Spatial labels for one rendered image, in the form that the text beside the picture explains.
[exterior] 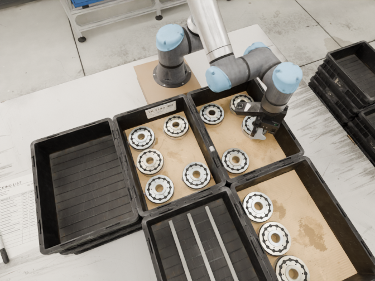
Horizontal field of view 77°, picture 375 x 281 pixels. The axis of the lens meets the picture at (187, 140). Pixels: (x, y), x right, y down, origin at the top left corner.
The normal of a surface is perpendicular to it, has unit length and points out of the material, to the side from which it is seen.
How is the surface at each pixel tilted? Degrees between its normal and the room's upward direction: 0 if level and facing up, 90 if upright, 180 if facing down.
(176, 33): 5
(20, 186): 0
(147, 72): 4
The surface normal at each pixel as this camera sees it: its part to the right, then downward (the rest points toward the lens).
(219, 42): 0.04, 0.16
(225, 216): -0.01, -0.44
